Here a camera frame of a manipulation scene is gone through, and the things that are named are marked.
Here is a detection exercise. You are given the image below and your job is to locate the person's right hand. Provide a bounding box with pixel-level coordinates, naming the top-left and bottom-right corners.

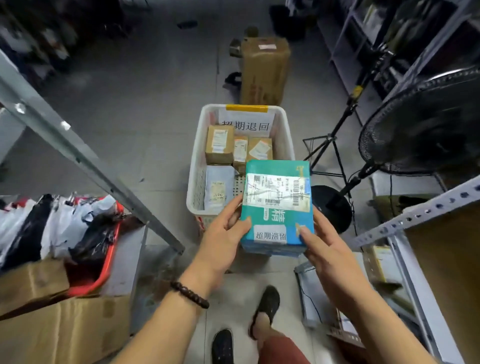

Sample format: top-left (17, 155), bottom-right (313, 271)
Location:
top-left (295, 206), bottom-right (370, 312)

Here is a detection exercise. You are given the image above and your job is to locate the white perforated metal rack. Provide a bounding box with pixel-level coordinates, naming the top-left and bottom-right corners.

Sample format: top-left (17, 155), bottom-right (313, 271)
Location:
top-left (348, 174), bottom-right (480, 364)

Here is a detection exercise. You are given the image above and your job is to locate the large brown cardboard carton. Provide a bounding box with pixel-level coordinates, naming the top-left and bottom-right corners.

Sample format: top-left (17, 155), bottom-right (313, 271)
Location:
top-left (0, 294), bottom-right (132, 364)

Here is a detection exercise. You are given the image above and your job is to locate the dark cluttered goods pile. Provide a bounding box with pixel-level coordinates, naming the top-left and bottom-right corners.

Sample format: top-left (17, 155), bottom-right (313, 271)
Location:
top-left (0, 0), bottom-right (132, 87)

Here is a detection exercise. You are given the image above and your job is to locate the white poly mailer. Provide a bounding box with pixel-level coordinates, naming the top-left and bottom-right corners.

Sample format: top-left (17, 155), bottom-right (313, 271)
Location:
top-left (203, 164), bottom-right (240, 213)

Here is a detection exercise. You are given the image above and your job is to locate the black floor object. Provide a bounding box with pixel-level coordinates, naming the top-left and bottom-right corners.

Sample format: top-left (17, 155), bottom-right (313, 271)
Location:
top-left (223, 71), bottom-right (243, 91)

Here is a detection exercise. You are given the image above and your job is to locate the blue cardboard box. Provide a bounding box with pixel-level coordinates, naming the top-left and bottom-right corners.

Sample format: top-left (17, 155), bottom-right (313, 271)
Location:
top-left (239, 160), bottom-right (315, 258)

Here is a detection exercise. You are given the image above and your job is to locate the small yellowish box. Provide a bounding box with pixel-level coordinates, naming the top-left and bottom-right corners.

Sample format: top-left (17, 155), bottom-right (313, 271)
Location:
top-left (365, 245), bottom-right (404, 285)

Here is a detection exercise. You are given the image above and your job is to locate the white flat board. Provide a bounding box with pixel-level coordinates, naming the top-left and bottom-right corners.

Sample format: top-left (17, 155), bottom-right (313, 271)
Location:
top-left (294, 253), bottom-right (372, 348)

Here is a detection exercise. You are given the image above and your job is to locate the red plastic tray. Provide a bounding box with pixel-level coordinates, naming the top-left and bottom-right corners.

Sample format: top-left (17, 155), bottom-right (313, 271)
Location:
top-left (65, 200), bottom-right (125, 299)

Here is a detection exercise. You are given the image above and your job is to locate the yellow tape piece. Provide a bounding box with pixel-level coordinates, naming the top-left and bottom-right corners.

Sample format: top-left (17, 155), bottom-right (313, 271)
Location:
top-left (225, 104), bottom-right (269, 113)

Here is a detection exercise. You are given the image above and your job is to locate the white plastic basket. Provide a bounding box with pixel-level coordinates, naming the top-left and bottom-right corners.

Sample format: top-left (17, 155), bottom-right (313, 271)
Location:
top-left (186, 103), bottom-right (297, 230)

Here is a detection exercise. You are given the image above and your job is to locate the person's black shoe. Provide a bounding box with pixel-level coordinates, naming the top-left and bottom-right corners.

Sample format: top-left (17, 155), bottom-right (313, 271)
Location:
top-left (211, 328), bottom-right (235, 364)
top-left (248, 285), bottom-right (281, 340)

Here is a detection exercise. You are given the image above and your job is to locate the black bin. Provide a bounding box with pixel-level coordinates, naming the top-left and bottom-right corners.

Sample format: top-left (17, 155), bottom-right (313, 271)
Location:
top-left (269, 3), bottom-right (307, 40)

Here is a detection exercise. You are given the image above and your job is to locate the grey floor item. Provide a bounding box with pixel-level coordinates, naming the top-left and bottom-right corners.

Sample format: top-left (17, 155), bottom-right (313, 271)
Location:
top-left (229, 37), bottom-right (245, 59)

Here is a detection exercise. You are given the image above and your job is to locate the dark bead bracelet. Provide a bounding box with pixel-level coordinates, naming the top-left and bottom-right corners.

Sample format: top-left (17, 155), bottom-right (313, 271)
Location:
top-left (170, 281), bottom-right (210, 310)

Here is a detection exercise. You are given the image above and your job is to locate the taped brown parcel long label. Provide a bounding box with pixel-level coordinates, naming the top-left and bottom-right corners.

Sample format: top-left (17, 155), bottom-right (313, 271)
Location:
top-left (233, 135), bottom-right (250, 174)

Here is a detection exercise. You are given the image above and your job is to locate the olive brown box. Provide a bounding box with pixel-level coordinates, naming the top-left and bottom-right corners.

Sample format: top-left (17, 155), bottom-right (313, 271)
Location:
top-left (374, 194), bottom-right (413, 223)

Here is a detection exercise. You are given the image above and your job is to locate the person's red trouser leg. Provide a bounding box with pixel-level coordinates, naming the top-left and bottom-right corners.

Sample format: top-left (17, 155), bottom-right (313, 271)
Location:
top-left (257, 334), bottom-right (312, 364)

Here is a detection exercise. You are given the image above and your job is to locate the black tripod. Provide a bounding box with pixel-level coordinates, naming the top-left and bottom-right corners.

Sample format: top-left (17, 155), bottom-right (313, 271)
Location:
top-left (302, 43), bottom-right (395, 179)

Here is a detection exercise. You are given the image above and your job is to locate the big plain cardboard sheet box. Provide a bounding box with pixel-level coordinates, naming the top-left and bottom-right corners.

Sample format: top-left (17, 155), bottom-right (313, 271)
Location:
top-left (404, 202), bottom-right (480, 364)

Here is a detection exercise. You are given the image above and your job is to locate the brown box labelled 0227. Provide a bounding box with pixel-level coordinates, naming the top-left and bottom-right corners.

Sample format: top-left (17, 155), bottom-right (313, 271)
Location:
top-left (246, 137), bottom-right (274, 163)

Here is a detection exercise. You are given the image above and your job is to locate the grey metal rack frame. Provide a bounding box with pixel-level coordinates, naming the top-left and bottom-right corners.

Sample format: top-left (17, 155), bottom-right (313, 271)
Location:
top-left (0, 48), bottom-right (187, 256)

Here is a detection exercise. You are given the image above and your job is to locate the open brown cardboard box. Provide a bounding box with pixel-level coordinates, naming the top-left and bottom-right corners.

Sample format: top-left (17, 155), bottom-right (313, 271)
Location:
top-left (0, 258), bottom-right (71, 318)

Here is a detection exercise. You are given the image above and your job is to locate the person's left hand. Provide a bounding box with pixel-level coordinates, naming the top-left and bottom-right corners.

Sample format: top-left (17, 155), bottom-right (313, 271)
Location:
top-left (179, 194), bottom-right (253, 297)

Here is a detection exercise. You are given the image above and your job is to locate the black standing fan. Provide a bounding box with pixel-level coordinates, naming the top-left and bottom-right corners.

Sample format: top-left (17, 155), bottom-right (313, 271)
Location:
top-left (310, 67), bottom-right (480, 235)

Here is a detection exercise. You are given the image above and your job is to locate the white storage rack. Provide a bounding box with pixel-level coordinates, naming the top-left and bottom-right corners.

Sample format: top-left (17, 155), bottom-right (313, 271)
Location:
top-left (316, 0), bottom-right (480, 125)

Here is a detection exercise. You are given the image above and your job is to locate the tall printed floor carton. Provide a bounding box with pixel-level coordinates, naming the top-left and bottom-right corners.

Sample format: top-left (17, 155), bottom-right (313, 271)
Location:
top-left (239, 36), bottom-right (292, 107)

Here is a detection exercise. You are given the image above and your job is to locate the white paper sign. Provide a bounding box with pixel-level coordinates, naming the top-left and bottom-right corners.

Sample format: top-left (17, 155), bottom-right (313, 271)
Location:
top-left (217, 108), bottom-right (275, 138)

